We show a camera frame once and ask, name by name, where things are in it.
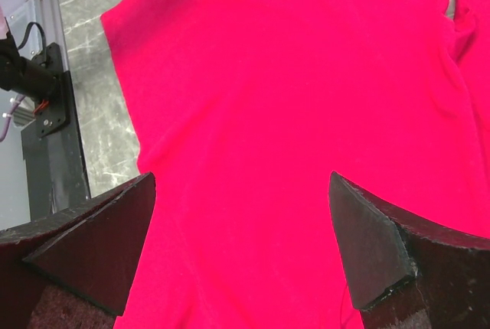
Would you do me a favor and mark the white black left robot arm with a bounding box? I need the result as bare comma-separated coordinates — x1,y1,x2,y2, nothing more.
0,33,59,101

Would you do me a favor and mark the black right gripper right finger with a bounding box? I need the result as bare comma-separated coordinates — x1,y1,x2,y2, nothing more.
329,172,489,328

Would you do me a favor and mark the aluminium front rail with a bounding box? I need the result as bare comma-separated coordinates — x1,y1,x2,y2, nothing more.
7,0,72,127

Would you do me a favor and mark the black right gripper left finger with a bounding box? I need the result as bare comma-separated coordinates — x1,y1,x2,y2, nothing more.
1,173,156,328

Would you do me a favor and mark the red t shirt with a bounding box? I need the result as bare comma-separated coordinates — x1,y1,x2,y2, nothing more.
101,0,489,328

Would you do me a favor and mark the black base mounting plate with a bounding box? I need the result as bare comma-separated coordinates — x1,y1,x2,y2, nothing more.
21,43,90,220

